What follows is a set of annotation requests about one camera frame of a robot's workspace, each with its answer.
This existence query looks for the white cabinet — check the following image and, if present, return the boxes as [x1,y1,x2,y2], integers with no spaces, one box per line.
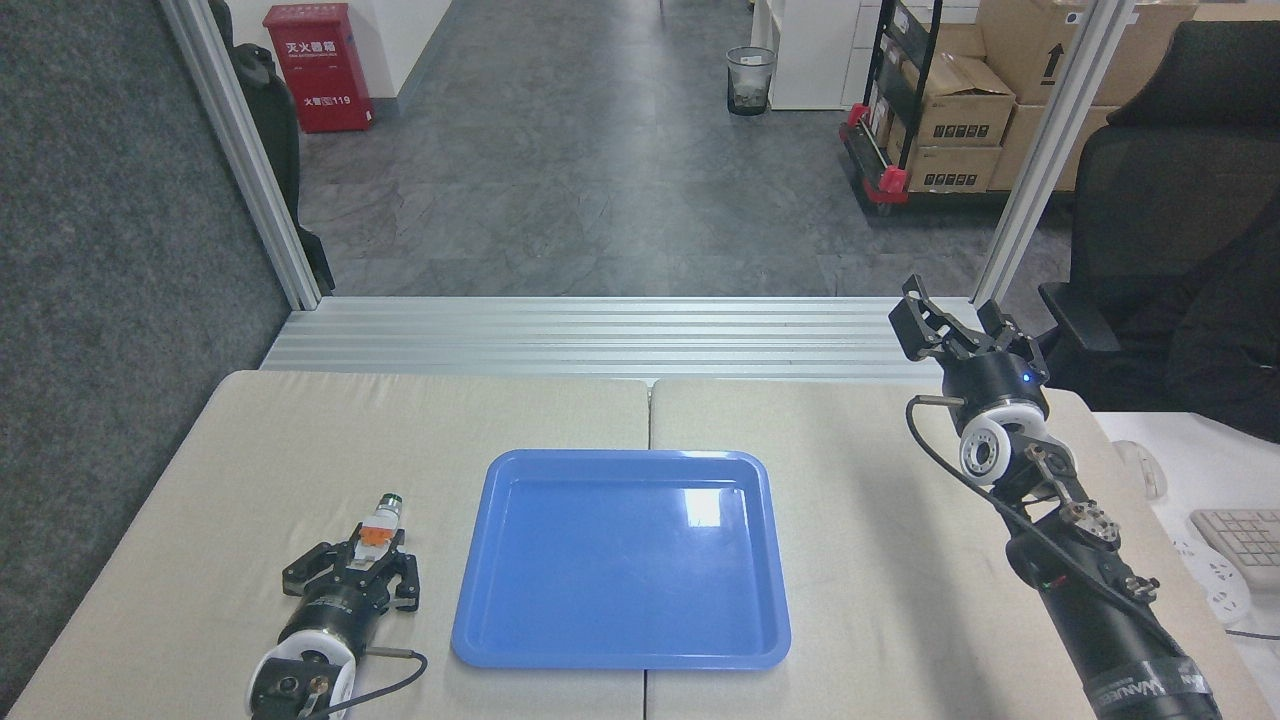
[750,0,883,112]

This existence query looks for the white orange switch part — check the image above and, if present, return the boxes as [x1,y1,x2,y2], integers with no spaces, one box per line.
[357,492,406,551]

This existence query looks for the black office chair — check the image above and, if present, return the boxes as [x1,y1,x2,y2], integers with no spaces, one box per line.
[1038,20,1280,441]

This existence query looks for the blue plastic tray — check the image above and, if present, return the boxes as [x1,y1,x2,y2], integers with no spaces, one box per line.
[451,449,793,672]

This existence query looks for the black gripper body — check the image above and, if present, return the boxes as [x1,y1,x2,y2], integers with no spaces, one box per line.
[276,580,391,651]
[940,350,1051,433]

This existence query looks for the white keyboard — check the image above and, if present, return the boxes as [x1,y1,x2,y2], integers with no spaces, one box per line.
[1188,508,1280,591]

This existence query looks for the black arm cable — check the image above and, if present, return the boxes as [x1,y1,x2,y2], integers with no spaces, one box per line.
[906,395,1186,656]
[300,647,430,720]

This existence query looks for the large cardboard box with arrow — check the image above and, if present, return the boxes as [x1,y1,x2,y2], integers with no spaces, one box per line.
[978,0,1199,107]

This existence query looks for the flat cardboard box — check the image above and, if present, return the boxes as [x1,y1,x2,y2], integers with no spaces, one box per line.
[903,144,1004,194]

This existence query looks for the silver aluminium rail base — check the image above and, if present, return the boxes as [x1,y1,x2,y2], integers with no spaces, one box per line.
[260,296,986,383]

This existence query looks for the grey felt partition panel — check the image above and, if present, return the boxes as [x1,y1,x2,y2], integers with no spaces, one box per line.
[0,0,293,706]

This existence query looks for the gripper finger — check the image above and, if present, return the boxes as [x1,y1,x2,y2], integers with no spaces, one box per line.
[281,540,357,599]
[976,298,1050,385]
[889,275,987,367]
[361,529,422,614]

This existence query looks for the black and red cart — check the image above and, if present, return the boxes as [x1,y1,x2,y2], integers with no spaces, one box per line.
[838,0,1011,217]

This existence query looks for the black mesh trash bin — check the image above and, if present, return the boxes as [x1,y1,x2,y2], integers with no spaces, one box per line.
[726,46,778,117]

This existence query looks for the silver aluminium post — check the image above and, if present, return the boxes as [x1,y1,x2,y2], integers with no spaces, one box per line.
[972,0,1139,307]
[160,0,323,311]

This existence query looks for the white power strip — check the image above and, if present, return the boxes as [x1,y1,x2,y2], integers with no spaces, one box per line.
[1170,535,1254,627]

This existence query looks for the open cardboard box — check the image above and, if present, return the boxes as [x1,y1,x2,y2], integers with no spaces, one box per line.
[903,54,1018,149]

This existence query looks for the white computer mouse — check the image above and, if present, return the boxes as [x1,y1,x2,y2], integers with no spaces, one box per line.
[1112,440,1169,501]

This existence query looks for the red fire extinguisher box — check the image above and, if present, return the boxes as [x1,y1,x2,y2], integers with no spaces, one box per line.
[263,3,375,134]

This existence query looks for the plain cardboard box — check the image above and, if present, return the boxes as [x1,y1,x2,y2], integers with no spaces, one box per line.
[990,102,1119,192]

